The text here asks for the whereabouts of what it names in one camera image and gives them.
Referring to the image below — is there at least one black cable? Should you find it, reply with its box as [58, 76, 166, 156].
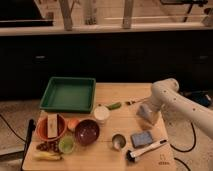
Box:
[170, 122, 198, 171]

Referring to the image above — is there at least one green plastic tray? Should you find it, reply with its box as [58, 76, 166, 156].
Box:
[40, 77, 96, 113]

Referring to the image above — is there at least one wooden block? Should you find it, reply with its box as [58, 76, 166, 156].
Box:
[47, 114, 58, 138]

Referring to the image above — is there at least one orange bowl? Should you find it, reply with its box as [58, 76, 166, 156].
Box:
[36, 114, 67, 142]

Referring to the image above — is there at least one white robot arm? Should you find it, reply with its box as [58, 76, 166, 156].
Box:
[137, 78, 213, 139]

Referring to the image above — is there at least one green vegetable piece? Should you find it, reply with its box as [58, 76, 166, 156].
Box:
[106, 102, 122, 110]

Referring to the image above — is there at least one small metal cup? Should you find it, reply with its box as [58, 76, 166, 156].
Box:
[112, 134, 126, 151]

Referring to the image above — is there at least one yellow banana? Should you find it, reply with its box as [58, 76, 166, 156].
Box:
[33, 152, 62, 161]

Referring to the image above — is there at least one metal spoon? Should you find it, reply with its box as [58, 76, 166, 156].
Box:
[125, 98, 148, 106]

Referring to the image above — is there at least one blue sponge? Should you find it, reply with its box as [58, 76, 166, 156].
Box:
[130, 131, 153, 148]

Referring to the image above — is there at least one grey towel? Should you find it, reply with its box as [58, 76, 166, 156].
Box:
[137, 104, 150, 121]

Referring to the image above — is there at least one small green cup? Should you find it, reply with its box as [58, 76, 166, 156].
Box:
[58, 136, 74, 154]

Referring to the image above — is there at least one white paper cup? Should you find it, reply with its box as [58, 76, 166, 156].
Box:
[94, 106, 110, 124]

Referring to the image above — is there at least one white dish brush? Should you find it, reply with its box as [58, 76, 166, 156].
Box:
[126, 139, 167, 163]

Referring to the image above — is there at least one dark grapes bunch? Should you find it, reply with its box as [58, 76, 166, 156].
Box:
[36, 141, 59, 153]

